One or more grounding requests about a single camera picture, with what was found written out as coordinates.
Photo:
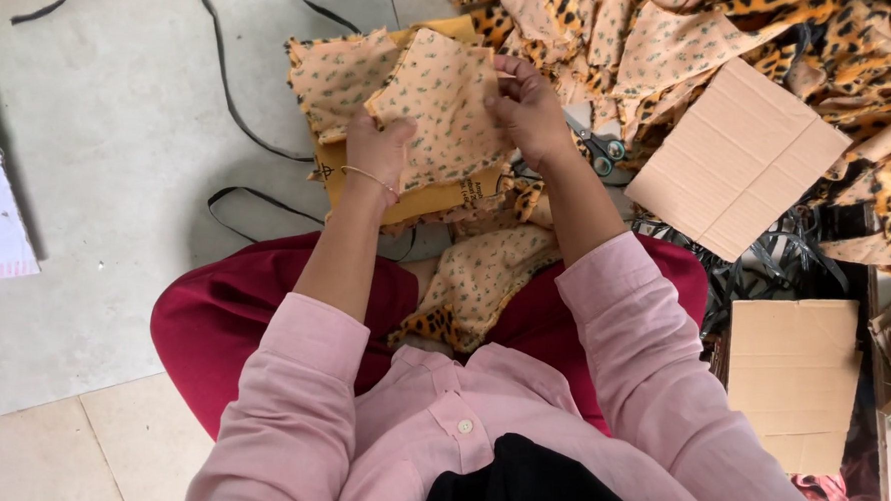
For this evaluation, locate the yellow cardboard sheet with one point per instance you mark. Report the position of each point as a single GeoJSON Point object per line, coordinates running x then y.
{"type": "Point", "coordinates": [432, 200]}

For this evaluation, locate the heap of leopard fabric scraps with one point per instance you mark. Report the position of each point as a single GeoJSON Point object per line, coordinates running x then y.
{"type": "Point", "coordinates": [803, 17]}

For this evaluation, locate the peach floral fabric square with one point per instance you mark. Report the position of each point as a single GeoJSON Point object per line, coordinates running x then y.
{"type": "Point", "coordinates": [447, 108]}

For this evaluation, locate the person's right hand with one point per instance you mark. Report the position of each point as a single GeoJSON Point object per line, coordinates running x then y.
{"type": "Point", "coordinates": [537, 119]}

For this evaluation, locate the gold bangle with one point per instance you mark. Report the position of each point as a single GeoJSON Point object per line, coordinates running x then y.
{"type": "Point", "coordinates": [371, 178]}

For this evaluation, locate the brown cardboard box flap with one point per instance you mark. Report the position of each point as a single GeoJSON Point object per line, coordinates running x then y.
{"type": "Point", "coordinates": [793, 378]}

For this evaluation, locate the person's left hand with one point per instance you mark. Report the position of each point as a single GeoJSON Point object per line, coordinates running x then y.
{"type": "Point", "coordinates": [373, 150]}

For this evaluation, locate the red trousers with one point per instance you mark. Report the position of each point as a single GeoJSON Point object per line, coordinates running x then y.
{"type": "Point", "coordinates": [223, 313]}

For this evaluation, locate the peach floral fabric piece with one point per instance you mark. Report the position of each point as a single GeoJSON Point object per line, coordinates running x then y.
{"type": "Point", "coordinates": [333, 79]}

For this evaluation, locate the leopard backed floral fabric piece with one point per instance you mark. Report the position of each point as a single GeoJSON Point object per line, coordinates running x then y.
{"type": "Point", "coordinates": [477, 279]}

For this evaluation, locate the brown corrugated cardboard sheet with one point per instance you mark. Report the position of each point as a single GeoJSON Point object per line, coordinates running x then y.
{"type": "Point", "coordinates": [734, 159]}

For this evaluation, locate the pink shirt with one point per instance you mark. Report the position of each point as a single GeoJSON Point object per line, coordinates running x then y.
{"type": "Point", "coordinates": [334, 443]}

